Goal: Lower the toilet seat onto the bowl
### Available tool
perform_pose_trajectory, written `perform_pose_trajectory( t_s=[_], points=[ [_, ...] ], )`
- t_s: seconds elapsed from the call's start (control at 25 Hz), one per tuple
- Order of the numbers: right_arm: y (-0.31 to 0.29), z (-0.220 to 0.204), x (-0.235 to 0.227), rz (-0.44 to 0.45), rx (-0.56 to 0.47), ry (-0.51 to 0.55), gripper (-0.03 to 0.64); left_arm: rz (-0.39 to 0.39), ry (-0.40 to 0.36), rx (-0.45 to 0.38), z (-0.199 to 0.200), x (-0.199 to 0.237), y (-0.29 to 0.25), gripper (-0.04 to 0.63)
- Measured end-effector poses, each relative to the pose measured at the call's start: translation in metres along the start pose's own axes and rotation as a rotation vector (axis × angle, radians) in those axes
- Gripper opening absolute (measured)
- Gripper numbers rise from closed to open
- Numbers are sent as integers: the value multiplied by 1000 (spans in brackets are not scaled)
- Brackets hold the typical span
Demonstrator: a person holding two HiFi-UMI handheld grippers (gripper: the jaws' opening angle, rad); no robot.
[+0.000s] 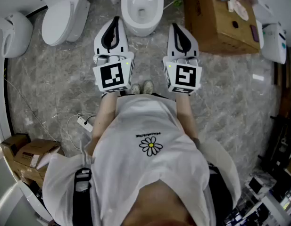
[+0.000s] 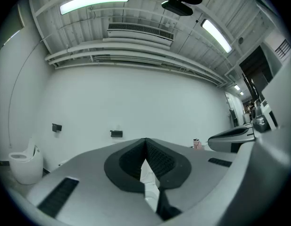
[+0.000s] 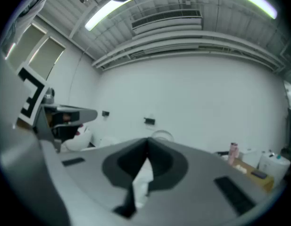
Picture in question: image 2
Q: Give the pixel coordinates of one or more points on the long ceiling light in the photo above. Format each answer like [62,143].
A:
[216,34]
[93,1]

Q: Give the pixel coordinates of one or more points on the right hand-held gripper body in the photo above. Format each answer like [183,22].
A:
[277,102]

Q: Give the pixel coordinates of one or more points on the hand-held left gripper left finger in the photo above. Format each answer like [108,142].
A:
[93,173]

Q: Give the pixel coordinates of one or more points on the small ceiling light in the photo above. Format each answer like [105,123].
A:
[237,87]

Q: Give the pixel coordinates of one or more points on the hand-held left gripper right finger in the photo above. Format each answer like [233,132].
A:
[202,173]

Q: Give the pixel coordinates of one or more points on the white ceiling pipes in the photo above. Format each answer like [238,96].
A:
[112,48]

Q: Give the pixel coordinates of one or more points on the white air conditioner unit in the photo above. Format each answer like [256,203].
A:
[135,34]

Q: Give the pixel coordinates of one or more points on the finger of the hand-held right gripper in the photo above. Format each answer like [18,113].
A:
[230,139]

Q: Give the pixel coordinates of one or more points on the white toilet bowl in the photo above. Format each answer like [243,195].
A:
[151,200]

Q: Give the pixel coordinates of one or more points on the black head camera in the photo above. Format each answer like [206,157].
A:
[178,8]

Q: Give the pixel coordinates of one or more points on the pink bottle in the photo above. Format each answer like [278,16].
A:
[196,145]

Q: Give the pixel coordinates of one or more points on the black wall paper holder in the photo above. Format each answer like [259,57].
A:
[116,133]
[56,127]

